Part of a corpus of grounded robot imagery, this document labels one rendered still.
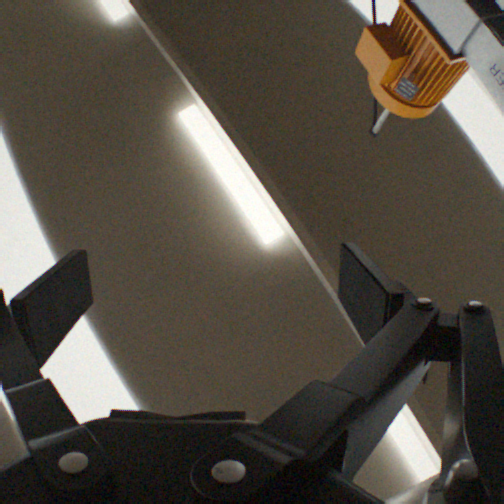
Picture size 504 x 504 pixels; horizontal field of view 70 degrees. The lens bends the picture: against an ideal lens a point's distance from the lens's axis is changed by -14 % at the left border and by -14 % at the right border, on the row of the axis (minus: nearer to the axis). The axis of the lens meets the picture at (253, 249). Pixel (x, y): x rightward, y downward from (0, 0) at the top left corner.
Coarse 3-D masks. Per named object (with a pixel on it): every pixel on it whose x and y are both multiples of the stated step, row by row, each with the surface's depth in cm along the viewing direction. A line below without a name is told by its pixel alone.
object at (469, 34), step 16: (416, 0) 72; (432, 0) 68; (448, 0) 64; (464, 0) 60; (480, 0) 60; (432, 16) 71; (448, 16) 66; (464, 16) 62; (480, 16) 59; (496, 16) 60; (448, 32) 69; (464, 32) 65; (480, 32) 62; (496, 32) 59; (464, 48) 69; (480, 48) 65; (496, 48) 61; (480, 64) 67; (496, 64) 63; (496, 80) 65; (496, 96) 68
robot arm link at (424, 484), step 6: (438, 474) 40; (426, 480) 40; (432, 480) 39; (414, 486) 40; (420, 486) 39; (426, 486) 38; (402, 492) 40; (408, 492) 39; (414, 492) 38; (420, 492) 37; (390, 498) 40; (396, 498) 39; (402, 498) 38; (408, 498) 37; (414, 498) 37; (420, 498) 36
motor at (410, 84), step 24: (408, 0) 75; (384, 24) 89; (408, 24) 81; (360, 48) 96; (384, 48) 87; (408, 48) 86; (432, 48) 82; (384, 72) 92; (408, 72) 95; (432, 72) 89; (456, 72) 86; (384, 96) 108; (408, 96) 96; (432, 96) 98
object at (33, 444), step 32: (0, 288) 13; (0, 320) 12; (0, 352) 10; (0, 384) 10; (32, 384) 8; (32, 416) 7; (64, 416) 7; (32, 448) 6; (64, 448) 6; (96, 448) 6; (64, 480) 5; (96, 480) 5
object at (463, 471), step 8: (456, 464) 6; (464, 464) 6; (472, 464) 6; (456, 472) 6; (464, 472) 6; (472, 472) 6; (440, 480) 7; (448, 480) 6; (456, 480) 6; (464, 480) 6; (472, 480) 6; (432, 488) 7; (440, 488) 6; (448, 488) 6; (456, 488) 6; (464, 488) 6; (472, 488) 6; (432, 496) 6; (440, 496) 6; (448, 496) 6; (456, 496) 6; (464, 496) 6
